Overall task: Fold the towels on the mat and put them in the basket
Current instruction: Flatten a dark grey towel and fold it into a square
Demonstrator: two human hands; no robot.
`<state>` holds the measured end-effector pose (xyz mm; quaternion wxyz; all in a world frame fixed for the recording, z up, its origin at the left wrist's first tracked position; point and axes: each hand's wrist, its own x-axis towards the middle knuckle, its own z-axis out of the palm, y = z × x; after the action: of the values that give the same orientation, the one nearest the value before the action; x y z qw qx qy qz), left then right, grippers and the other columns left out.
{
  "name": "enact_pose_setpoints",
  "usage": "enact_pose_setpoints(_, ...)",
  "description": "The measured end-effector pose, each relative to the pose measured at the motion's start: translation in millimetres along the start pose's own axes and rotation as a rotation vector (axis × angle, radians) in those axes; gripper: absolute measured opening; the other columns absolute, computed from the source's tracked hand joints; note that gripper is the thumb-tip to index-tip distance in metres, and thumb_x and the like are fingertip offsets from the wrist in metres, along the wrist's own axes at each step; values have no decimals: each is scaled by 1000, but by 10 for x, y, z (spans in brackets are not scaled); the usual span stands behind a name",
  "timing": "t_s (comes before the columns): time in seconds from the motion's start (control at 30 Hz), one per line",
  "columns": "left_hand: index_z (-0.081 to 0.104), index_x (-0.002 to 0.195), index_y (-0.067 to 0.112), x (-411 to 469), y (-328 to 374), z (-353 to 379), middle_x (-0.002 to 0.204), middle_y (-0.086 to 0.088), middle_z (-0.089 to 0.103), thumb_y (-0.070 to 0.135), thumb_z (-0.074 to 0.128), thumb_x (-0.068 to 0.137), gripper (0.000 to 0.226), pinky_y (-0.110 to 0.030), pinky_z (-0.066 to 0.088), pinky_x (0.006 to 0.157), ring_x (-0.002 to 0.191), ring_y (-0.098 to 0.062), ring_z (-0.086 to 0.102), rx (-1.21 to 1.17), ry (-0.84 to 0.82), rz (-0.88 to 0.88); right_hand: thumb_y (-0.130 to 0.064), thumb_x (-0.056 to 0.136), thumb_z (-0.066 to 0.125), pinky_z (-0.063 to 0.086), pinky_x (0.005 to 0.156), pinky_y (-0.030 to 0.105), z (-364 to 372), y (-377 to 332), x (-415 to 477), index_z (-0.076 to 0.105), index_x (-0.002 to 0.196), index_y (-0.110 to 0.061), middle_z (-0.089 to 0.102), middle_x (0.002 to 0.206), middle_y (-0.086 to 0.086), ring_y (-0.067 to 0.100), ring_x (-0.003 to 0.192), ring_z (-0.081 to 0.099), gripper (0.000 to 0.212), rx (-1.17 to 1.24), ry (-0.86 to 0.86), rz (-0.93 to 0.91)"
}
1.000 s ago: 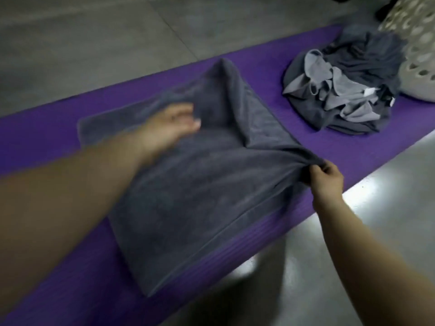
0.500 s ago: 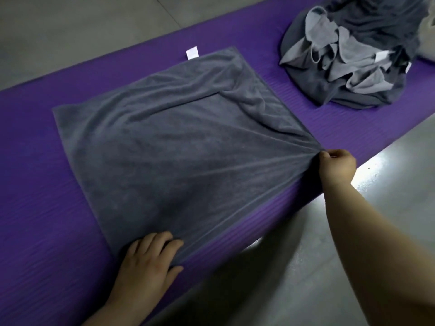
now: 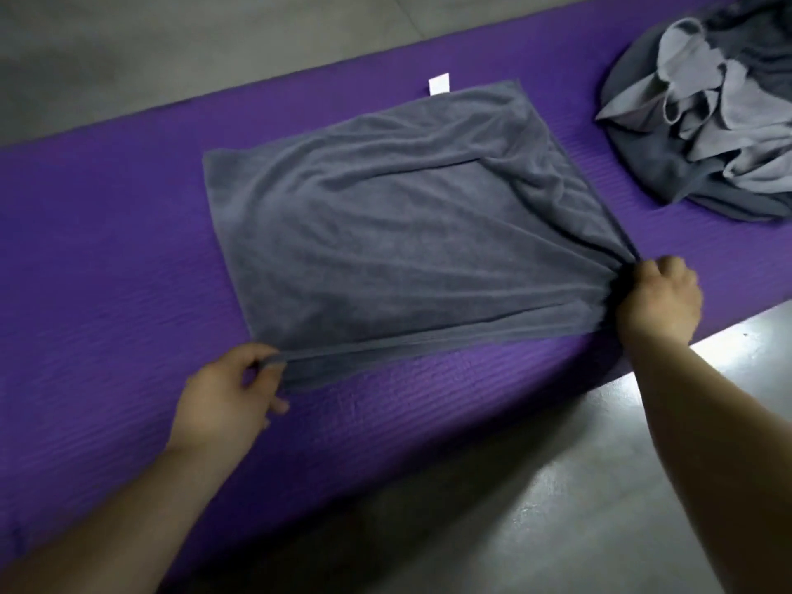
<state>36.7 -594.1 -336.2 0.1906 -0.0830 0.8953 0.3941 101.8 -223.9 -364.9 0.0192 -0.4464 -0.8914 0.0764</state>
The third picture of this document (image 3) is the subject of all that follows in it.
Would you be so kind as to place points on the person's left hand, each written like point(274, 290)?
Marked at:
point(216, 408)

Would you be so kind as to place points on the person's right hand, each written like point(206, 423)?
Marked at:
point(659, 303)

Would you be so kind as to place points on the person's right forearm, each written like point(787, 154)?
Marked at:
point(711, 457)

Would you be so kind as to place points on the person's left forearm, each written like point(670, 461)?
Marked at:
point(124, 532)

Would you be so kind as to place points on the purple yoga mat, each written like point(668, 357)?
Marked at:
point(93, 241)

